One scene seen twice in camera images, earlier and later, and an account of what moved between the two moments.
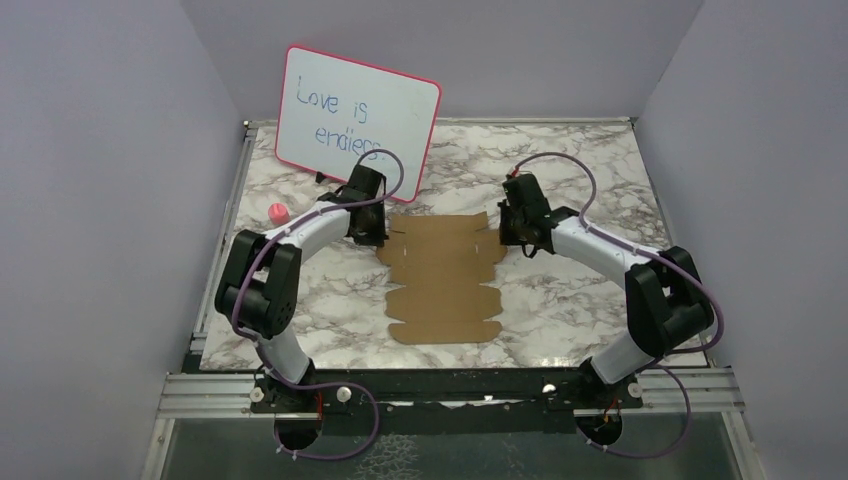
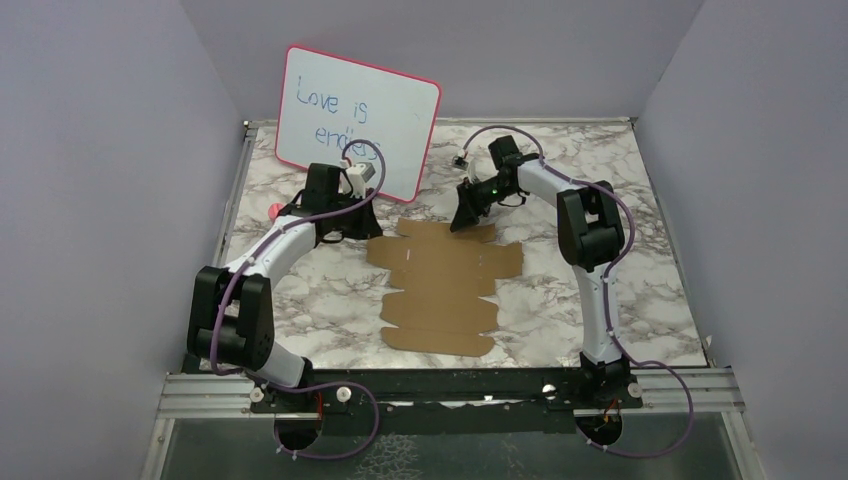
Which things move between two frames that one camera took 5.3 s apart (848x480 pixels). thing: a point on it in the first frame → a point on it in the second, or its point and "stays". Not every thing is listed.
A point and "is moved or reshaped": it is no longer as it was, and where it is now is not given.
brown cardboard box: [441, 266] is moved or reshaped
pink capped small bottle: [279, 213] stays
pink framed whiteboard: [333, 112] stays
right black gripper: [505, 237] → [469, 207]
